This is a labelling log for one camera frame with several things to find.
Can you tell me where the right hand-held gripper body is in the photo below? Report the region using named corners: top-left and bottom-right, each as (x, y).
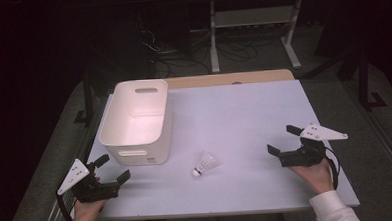
top-left (277, 122), bottom-right (351, 169)

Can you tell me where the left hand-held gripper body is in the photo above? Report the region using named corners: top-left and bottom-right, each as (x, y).
top-left (55, 156), bottom-right (122, 205)

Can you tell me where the white plastic storage bin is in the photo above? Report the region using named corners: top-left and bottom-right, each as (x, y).
top-left (96, 78), bottom-right (175, 169)

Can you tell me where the white feather shuttlecock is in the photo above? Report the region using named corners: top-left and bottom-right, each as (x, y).
top-left (191, 150), bottom-right (220, 179)

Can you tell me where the person's left hand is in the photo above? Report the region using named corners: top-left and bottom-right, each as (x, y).
top-left (70, 173), bottom-right (109, 221)

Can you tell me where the person's right hand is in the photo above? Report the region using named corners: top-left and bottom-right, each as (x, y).
top-left (288, 157), bottom-right (336, 197)

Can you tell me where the black metal stand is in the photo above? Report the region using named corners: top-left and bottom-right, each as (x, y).
top-left (71, 65), bottom-right (97, 128)
top-left (354, 46), bottom-right (388, 112)

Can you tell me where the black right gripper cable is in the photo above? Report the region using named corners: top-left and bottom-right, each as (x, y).
top-left (323, 146), bottom-right (342, 191)

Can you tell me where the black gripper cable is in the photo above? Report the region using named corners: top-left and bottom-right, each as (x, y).
top-left (323, 146), bottom-right (342, 191)
top-left (55, 190), bottom-right (76, 221)

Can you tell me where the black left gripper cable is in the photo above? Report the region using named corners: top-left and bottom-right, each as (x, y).
top-left (55, 190), bottom-right (76, 221)

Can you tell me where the white metal desk frame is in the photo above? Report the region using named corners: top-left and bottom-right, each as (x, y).
top-left (194, 0), bottom-right (316, 75)

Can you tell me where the tangle of black floor cables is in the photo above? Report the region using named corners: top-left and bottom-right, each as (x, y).
top-left (139, 23), bottom-right (260, 79)

